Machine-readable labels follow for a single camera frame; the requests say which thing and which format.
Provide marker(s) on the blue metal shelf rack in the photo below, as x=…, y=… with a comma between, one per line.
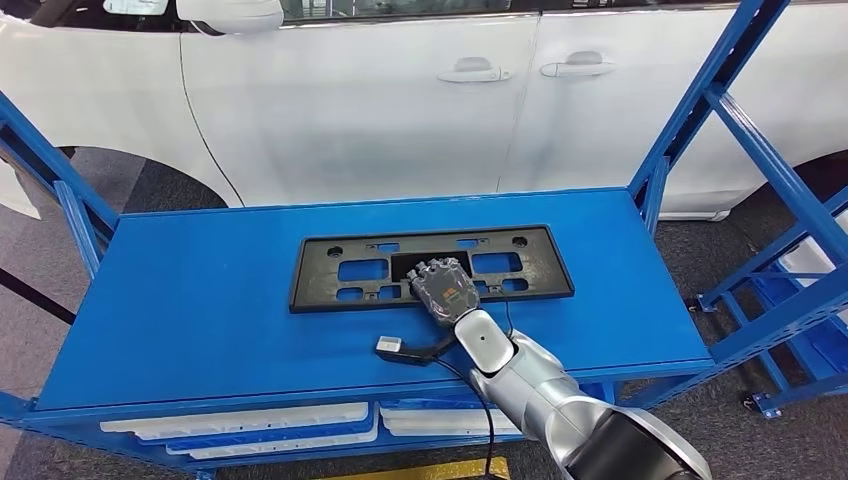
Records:
x=166, y=318

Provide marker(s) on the black plastic plate bracket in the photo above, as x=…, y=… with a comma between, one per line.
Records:
x=318, y=285

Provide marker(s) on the large white plastic bin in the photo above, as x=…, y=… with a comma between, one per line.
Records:
x=811, y=262

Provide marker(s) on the white car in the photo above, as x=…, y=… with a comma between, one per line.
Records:
x=364, y=119

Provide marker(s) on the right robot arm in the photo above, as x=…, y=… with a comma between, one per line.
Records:
x=550, y=404

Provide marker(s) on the white car side mirror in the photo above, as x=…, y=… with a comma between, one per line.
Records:
x=228, y=14

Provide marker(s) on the white plastic tray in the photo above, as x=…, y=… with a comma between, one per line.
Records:
x=424, y=422
x=298, y=449
x=232, y=417

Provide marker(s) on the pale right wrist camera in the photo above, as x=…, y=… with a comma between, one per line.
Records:
x=389, y=344

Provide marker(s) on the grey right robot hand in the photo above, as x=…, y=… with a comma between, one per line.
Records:
x=444, y=291

